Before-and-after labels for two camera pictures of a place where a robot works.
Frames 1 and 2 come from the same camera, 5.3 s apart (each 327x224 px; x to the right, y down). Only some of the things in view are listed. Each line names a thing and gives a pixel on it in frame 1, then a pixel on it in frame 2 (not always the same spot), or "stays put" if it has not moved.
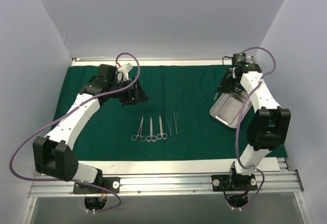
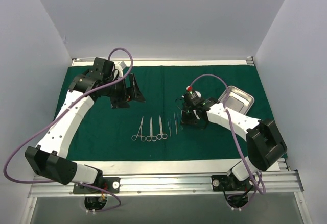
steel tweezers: [176, 122] stays put
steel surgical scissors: [151, 138] stays put
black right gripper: [226, 83] → [190, 115]
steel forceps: [163, 135] stays put
